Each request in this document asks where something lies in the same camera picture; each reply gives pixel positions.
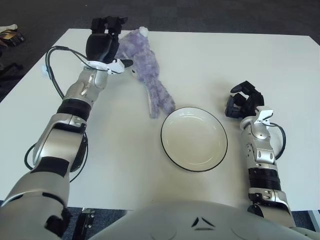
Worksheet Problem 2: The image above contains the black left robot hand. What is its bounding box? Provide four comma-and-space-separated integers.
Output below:
84, 16, 133, 68

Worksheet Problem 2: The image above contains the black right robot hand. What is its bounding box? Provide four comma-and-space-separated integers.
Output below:
224, 80, 265, 119

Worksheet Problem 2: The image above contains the purple plush doll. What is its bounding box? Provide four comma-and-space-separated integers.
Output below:
115, 26, 176, 120

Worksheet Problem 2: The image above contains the white plate black rim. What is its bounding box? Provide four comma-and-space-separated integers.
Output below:
160, 106, 229, 173

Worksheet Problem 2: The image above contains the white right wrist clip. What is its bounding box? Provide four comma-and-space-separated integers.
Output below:
253, 109, 274, 126

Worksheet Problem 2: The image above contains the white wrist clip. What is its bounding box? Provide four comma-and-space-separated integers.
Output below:
253, 109, 274, 126
81, 59, 126, 75

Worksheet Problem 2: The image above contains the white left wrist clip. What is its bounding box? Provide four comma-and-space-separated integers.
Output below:
81, 59, 126, 75

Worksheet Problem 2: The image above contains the brown black floor clutter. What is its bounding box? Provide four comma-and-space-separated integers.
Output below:
0, 23, 26, 47

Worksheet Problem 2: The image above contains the black chair base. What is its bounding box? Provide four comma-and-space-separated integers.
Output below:
0, 63, 24, 81

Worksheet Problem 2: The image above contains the silver robot torso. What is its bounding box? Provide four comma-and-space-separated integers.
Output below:
92, 199, 320, 240

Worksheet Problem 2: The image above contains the grey table leg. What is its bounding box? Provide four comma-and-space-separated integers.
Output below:
308, 209, 320, 230

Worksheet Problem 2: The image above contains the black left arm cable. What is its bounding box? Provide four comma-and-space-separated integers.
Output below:
24, 45, 91, 183

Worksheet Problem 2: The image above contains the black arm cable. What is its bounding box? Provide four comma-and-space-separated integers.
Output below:
24, 45, 91, 183
268, 123, 287, 160

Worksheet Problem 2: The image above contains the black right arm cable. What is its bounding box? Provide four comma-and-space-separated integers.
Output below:
268, 123, 287, 160

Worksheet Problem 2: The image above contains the black table bracket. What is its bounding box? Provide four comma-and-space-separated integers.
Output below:
73, 207, 96, 240

